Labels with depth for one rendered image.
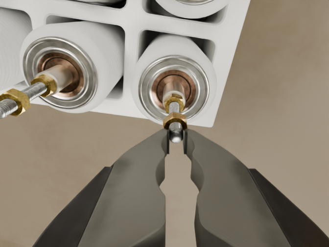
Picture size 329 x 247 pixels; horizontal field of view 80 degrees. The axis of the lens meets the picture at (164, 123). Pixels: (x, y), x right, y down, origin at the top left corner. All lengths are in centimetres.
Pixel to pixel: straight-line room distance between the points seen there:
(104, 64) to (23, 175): 61
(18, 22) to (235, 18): 27
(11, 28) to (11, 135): 42
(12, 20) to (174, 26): 20
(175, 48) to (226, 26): 10
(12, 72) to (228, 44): 27
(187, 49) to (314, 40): 38
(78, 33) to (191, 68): 12
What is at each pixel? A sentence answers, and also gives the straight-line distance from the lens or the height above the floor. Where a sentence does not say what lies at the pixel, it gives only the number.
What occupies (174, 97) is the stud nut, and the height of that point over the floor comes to 29.
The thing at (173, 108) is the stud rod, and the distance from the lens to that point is 16.
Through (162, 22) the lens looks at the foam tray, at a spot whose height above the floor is 18.
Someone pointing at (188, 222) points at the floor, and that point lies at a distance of 80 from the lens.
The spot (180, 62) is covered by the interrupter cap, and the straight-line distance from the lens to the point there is 20.
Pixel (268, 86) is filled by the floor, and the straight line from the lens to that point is 53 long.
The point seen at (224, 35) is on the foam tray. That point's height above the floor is 18.
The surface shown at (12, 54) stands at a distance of 30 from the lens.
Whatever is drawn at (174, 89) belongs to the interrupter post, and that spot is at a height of 28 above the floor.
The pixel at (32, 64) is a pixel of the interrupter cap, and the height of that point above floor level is 25.
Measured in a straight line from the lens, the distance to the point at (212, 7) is 21.
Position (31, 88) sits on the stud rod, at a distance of 19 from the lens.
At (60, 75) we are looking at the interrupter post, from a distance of 22.
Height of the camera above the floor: 45
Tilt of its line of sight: 61 degrees down
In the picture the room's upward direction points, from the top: 177 degrees counter-clockwise
